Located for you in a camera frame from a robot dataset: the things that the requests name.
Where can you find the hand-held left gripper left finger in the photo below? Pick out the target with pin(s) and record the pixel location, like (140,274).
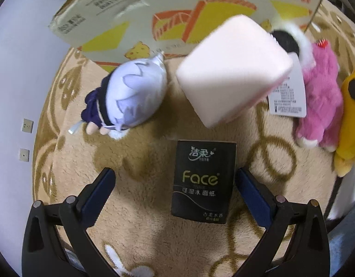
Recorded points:
(99,194)

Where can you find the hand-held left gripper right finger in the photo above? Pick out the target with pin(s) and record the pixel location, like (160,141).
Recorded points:
(252,194)

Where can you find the black tissue pack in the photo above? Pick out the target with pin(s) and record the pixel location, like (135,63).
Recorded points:
(202,181)

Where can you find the purple-haired plush doll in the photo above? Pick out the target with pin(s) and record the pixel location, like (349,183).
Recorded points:
(131,92)

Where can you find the yellow plush toy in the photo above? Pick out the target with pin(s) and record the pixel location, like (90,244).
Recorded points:
(350,121)

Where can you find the pink plush bear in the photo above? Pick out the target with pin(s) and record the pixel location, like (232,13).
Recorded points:
(322,92)

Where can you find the pink swirl roll plush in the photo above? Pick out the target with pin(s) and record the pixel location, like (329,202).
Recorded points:
(232,69)

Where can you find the black and white plush toy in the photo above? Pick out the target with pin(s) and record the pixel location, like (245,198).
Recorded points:
(284,39)

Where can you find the printed cardboard box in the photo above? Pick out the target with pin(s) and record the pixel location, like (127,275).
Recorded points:
(171,0)

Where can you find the beige patterned blanket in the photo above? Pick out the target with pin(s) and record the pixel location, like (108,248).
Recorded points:
(154,251)

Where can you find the white wall outlet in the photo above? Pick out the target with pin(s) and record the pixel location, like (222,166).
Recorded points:
(26,125)
(24,154)

